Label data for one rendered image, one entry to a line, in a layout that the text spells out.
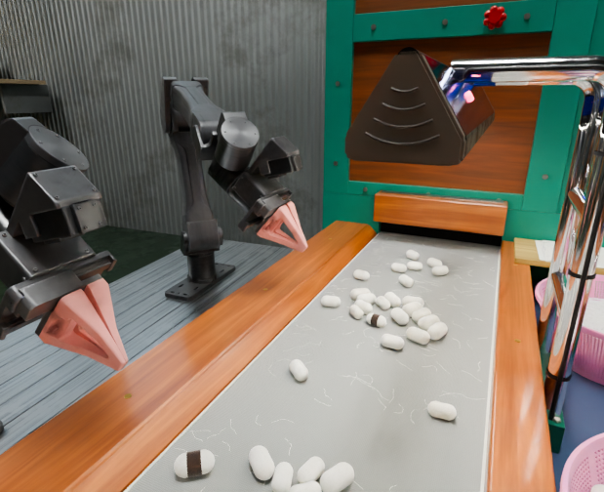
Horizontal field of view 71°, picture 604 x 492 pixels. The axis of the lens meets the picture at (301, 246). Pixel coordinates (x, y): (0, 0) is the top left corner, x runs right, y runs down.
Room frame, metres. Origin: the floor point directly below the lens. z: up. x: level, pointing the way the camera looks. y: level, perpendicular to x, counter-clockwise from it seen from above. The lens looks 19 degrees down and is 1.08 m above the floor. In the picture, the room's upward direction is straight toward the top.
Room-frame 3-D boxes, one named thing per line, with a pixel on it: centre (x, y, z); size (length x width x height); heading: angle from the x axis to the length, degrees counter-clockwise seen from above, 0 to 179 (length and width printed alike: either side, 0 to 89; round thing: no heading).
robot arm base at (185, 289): (0.93, 0.23, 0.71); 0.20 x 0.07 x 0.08; 158
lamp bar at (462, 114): (0.57, -0.20, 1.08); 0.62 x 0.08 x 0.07; 155
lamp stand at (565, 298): (0.54, -0.27, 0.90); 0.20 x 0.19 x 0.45; 155
